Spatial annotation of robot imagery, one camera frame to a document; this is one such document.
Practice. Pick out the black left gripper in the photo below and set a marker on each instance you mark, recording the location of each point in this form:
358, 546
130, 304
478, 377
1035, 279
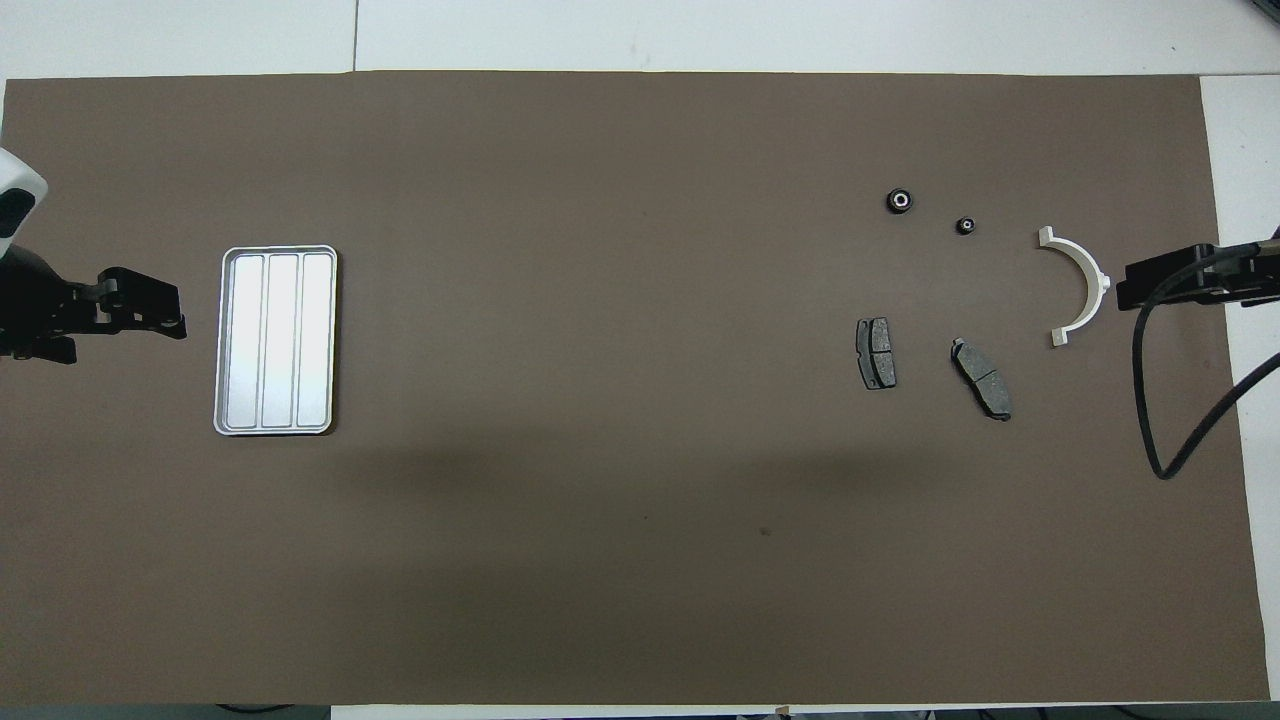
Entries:
35, 300

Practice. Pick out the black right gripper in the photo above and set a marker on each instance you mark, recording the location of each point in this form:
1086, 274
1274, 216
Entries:
1240, 272

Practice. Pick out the small black bearing gear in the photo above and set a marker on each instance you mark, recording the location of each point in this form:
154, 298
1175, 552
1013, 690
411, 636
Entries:
965, 225

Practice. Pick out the large black bearing gear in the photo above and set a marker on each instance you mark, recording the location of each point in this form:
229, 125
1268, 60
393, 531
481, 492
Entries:
900, 200

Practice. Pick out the silver metal tray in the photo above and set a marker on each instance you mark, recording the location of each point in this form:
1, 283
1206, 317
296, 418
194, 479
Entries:
275, 340

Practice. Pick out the long dark grey brake pad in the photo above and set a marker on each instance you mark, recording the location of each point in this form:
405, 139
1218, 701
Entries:
982, 380

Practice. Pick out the short dark grey brake pad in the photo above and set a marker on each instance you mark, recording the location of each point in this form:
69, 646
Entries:
876, 353

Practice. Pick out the brown table mat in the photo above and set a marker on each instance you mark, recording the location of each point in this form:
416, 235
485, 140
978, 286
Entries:
600, 400

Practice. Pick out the white semicircular plastic bracket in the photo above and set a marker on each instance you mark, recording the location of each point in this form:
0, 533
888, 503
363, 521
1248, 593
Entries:
1093, 275

